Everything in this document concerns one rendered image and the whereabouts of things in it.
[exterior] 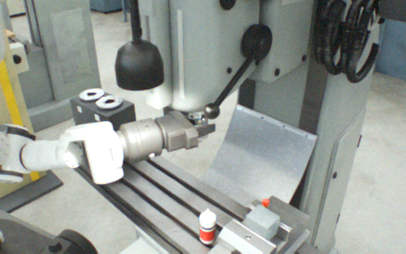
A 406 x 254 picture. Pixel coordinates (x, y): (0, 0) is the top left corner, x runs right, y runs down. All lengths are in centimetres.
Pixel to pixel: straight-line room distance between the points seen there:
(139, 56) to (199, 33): 16
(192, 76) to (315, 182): 70
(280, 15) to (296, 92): 38
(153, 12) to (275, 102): 62
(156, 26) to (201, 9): 8
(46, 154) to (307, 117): 73
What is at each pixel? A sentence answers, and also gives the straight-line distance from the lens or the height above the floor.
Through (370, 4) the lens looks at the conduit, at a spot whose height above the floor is 153.
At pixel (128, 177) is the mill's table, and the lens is 111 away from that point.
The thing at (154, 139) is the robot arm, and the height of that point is 126.
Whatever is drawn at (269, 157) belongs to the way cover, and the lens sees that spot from 112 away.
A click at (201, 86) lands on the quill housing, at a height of 139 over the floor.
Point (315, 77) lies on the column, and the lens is 99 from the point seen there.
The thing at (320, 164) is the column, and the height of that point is 99.
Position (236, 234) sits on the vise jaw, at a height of 105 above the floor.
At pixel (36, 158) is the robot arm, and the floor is 122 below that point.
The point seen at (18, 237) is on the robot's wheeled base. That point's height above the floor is 57.
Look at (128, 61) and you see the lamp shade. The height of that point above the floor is 149.
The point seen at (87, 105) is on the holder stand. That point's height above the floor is 113.
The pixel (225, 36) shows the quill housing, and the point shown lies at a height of 148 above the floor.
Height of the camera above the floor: 165
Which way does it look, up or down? 30 degrees down
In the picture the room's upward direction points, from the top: straight up
